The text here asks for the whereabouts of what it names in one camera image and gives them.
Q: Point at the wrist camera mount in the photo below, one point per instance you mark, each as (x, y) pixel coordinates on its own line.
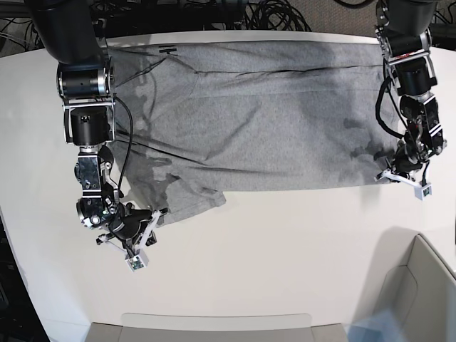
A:
(421, 189)
(135, 256)

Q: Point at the grey T-shirt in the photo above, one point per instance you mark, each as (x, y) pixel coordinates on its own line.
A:
(197, 120)

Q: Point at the white storage bin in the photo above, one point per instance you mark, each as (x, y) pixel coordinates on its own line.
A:
(417, 299)

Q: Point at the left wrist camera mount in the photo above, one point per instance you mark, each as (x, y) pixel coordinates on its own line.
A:
(421, 189)

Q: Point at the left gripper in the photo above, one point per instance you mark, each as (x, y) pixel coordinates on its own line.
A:
(407, 160)

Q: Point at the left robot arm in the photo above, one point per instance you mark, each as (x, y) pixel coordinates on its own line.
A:
(405, 40)

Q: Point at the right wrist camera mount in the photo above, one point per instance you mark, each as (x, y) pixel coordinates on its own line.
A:
(135, 256)

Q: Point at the blue translucent object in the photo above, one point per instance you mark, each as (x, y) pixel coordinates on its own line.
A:
(374, 326)

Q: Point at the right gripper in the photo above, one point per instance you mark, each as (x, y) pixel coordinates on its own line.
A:
(127, 224)

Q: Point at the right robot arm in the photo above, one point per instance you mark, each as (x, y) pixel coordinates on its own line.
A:
(85, 84)

